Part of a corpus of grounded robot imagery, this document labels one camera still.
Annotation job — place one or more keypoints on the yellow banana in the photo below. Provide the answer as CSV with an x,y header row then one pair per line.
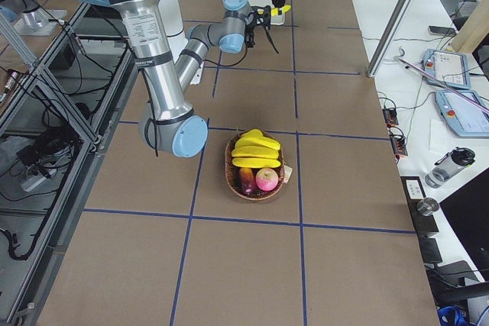
x,y
273,11
255,162
261,141

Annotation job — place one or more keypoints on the paper basket tag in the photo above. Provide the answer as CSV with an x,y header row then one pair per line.
x,y
287,173

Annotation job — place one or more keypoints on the brown wicker basket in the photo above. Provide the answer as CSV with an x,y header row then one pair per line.
x,y
233,179

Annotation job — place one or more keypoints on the white rectangular bear tray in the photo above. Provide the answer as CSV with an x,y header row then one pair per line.
x,y
280,20

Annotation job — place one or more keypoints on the yellow pear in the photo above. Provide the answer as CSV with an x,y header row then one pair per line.
x,y
252,133

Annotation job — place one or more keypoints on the yellow curved fruit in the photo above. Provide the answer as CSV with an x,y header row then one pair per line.
x,y
255,151

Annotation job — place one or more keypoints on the orange circuit board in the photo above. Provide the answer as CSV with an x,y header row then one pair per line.
x,y
390,117

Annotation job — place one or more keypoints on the red pink apple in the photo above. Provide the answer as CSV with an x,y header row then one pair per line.
x,y
266,179

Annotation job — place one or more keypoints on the purple red mango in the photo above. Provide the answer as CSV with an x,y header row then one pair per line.
x,y
247,180

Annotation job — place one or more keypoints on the black smartphone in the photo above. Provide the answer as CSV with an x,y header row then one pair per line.
x,y
442,31

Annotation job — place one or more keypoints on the far blue teach pendant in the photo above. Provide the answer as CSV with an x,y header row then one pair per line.
x,y
448,67

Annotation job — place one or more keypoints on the blue teach pendant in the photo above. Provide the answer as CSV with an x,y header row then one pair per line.
x,y
462,113
448,67

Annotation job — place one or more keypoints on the near blue teach pendant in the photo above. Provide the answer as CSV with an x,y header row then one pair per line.
x,y
462,113

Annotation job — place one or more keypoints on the clear grey water bottle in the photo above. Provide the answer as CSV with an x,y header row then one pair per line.
x,y
449,166

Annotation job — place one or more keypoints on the silver metal cup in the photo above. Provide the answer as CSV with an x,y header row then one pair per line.
x,y
427,206

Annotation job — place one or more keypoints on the aluminium frame post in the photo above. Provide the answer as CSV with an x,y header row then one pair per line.
x,y
387,36

